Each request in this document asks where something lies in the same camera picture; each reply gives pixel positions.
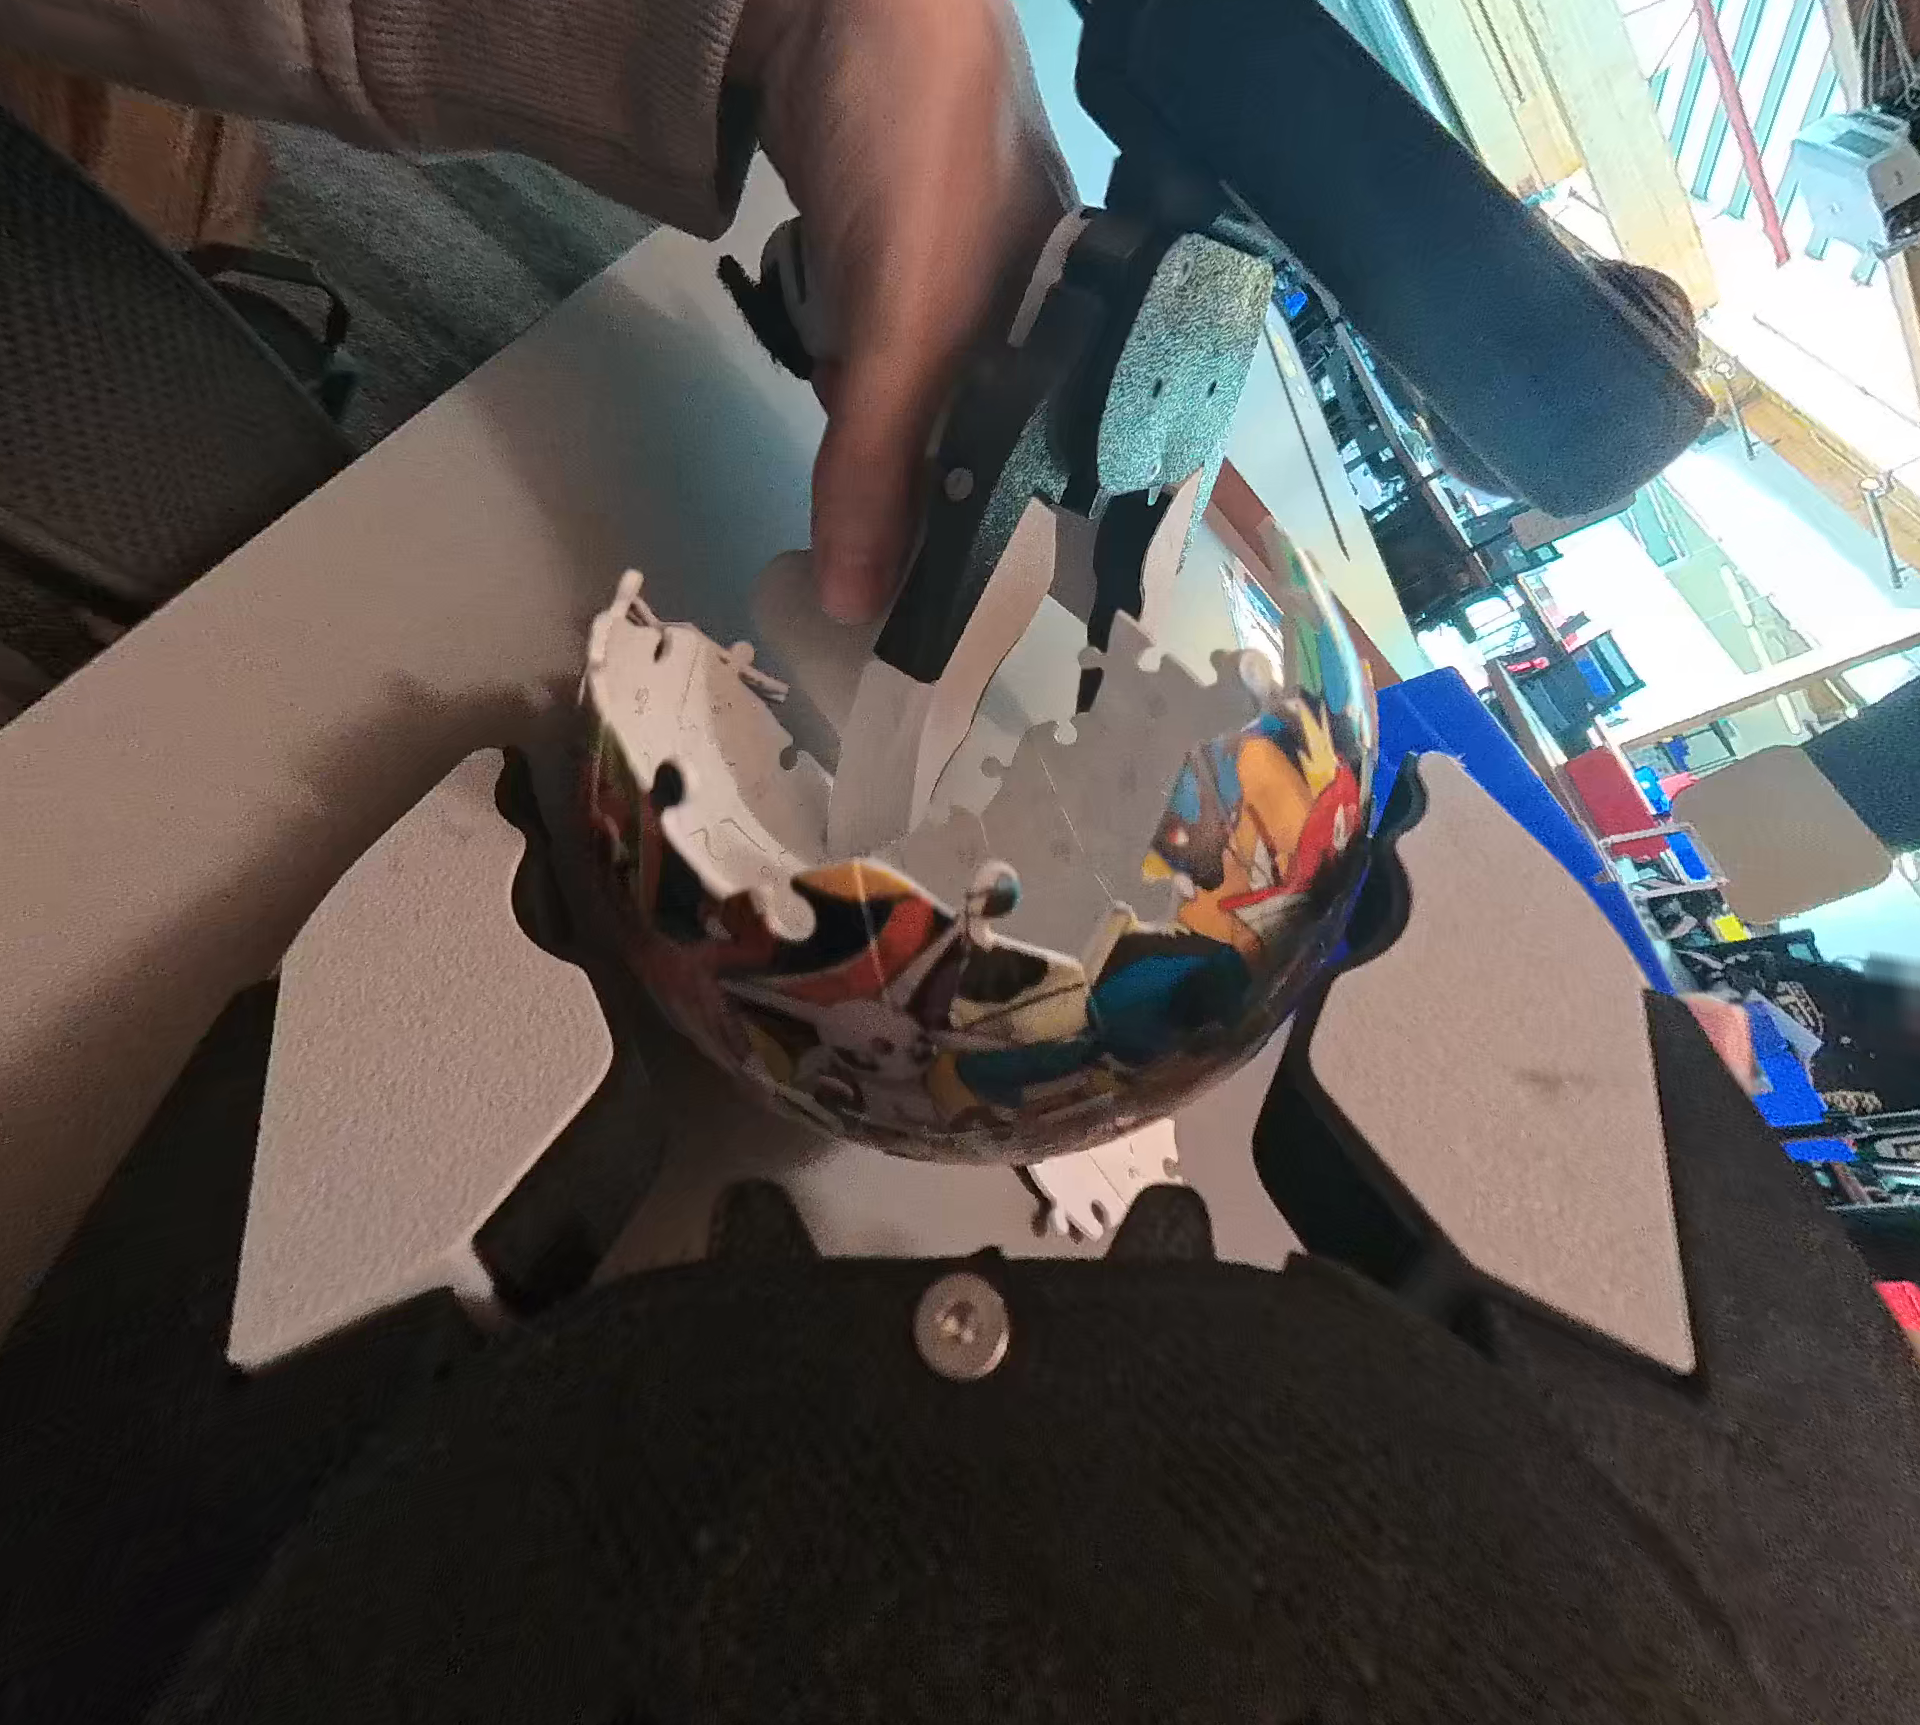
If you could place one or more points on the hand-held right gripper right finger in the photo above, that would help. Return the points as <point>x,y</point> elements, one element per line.
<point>1501,1125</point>

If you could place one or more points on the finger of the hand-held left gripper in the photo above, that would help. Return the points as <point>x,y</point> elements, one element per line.
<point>1170,541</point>
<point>1020,614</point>

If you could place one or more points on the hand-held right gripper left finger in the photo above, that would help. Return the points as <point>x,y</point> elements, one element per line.
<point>405,1094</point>

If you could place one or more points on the colourful cartoon puzzle ball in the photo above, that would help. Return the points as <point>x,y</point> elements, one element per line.
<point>1050,990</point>

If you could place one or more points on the joined pair white puzzle pieces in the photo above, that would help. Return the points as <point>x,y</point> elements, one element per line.
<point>1111,1176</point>

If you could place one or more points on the person's left hand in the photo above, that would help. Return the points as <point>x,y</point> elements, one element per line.
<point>901,180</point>

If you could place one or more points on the blue plastic bin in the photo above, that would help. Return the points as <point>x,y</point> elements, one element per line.
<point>1449,721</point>

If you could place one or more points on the red pipe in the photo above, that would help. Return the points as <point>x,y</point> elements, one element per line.
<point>1713,31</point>

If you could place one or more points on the beige rounded board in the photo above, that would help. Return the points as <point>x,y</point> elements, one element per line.
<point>1779,832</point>

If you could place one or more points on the white air conditioner unit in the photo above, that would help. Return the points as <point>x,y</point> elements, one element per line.
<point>1853,173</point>

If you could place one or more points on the dark mesh office chair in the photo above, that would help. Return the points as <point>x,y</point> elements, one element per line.
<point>134,404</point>

